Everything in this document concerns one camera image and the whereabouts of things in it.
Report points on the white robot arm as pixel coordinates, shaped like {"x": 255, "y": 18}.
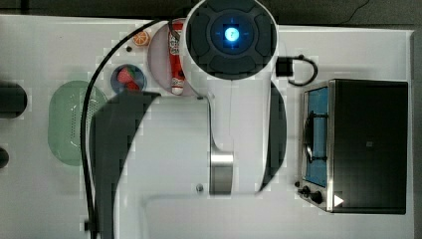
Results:
{"x": 227, "y": 139}

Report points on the red plush ketchup bottle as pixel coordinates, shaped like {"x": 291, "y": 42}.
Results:
{"x": 177, "y": 75}

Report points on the pink round plate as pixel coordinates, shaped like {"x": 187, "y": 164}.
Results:
{"x": 158, "y": 61}

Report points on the red plush strawberry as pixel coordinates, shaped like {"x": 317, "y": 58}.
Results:
{"x": 125, "y": 76}
{"x": 132, "y": 86}

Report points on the blue bowl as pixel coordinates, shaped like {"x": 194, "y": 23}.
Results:
{"x": 139, "y": 78}

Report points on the plush orange slice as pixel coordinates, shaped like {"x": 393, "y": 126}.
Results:
{"x": 141, "y": 39}

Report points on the green perforated colander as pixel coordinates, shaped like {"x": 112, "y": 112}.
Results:
{"x": 65, "y": 113}

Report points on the black toaster oven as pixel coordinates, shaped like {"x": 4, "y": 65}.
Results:
{"x": 354, "y": 146}

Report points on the black pot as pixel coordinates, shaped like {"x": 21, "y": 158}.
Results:
{"x": 13, "y": 100}

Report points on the black cup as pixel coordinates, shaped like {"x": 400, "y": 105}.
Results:
{"x": 4, "y": 157}

